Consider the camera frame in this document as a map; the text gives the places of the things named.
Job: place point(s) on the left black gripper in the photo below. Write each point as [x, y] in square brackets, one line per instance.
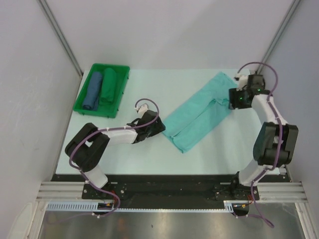
[159, 127]

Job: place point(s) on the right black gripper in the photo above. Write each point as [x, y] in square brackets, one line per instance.
[233, 96]

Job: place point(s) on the teal t shirt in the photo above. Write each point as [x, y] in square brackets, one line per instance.
[200, 114]

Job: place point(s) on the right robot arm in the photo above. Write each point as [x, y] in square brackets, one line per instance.
[276, 141]

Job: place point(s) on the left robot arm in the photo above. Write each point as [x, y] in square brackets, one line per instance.
[86, 148]

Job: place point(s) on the green plastic tray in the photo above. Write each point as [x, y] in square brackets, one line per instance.
[107, 110]

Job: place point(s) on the rolled dark green t shirt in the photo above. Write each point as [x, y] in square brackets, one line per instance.
[108, 86]

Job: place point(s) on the rolled blue t shirt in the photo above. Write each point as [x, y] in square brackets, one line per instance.
[91, 99]

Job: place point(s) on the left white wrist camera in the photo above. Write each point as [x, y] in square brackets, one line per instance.
[142, 109]

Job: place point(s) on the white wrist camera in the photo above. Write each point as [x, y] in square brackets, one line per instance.
[142, 109]
[242, 81]

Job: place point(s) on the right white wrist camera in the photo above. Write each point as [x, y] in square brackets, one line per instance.
[242, 81]

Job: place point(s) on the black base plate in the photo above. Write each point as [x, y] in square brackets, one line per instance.
[217, 187]

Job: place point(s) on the aluminium front rail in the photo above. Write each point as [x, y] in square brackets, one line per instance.
[286, 192]

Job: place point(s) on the white slotted cable duct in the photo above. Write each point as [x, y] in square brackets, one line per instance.
[101, 207]

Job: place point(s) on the right aluminium frame post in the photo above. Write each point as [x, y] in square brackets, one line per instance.
[293, 8]

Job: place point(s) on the aluminium frame post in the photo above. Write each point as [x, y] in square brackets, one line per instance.
[48, 13]
[293, 8]

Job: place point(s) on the left aluminium frame post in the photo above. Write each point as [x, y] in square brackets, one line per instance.
[48, 13]

